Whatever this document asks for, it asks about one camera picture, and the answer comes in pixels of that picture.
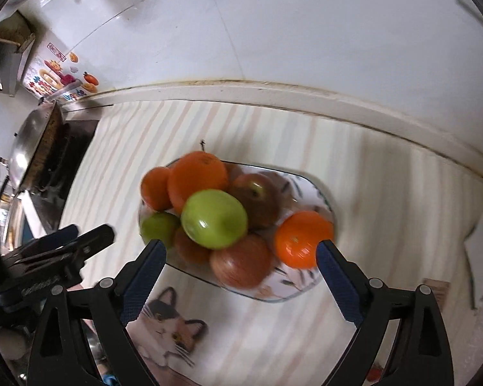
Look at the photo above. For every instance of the red apple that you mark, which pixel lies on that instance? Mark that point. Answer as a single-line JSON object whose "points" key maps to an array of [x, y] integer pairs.
{"points": [[241, 264]]}

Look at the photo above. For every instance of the large orange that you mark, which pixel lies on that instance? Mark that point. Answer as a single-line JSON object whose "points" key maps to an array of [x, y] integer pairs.
{"points": [[197, 179]]}

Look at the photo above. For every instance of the green apple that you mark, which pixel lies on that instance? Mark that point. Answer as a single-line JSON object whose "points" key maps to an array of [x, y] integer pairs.
{"points": [[213, 219], [157, 229]]}

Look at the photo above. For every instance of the steel wok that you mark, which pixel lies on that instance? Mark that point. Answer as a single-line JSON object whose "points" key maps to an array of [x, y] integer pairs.
{"points": [[51, 140]]}

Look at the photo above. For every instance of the red-green apple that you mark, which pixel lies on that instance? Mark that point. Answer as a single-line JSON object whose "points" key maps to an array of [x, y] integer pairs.
{"points": [[262, 201]]}

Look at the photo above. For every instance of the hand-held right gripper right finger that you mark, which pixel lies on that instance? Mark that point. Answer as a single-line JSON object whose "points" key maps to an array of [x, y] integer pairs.
{"points": [[340, 285]]}

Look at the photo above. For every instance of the small orange tangerine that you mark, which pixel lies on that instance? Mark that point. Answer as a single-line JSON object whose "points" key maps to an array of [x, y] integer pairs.
{"points": [[155, 191]]}

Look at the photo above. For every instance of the colourful wall stickers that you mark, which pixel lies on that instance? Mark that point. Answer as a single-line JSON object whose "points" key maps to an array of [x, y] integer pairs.
{"points": [[58, 74]]}

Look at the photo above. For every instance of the small brown apple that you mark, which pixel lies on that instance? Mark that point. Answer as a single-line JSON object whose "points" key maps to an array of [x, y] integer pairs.
{"points": [[187, 250]]}

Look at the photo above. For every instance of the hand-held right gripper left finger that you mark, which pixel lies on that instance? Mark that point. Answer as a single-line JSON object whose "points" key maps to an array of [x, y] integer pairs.
{"points": [[139, 289]]}

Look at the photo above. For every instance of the black gas stove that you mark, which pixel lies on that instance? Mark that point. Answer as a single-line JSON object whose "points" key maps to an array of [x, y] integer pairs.
{"points": [[76, 148]]}

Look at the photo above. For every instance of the medium orange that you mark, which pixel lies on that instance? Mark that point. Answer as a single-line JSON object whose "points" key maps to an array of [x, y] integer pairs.
{"points": [[302, 239]]}

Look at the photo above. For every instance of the small brown card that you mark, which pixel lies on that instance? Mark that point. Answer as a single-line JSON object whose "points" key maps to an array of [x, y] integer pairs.
{"points": [[435, 290]]}

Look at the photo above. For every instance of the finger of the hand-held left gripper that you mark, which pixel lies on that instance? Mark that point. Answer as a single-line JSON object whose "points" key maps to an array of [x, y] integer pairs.
{"points": [[48, 242], [96, 238]]}

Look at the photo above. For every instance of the patterned oval ceramic plate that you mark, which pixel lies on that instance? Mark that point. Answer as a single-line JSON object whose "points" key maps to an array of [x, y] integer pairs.
{"points": [[289, 285]]}

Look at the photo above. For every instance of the cherry tomato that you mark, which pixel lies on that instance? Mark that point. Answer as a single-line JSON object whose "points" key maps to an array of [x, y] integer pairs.
{"points": [[374, 373]]}

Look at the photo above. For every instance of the striped cat-print tablecloth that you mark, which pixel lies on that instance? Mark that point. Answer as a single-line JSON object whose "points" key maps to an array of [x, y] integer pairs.
{"points": [[386, 209]]}

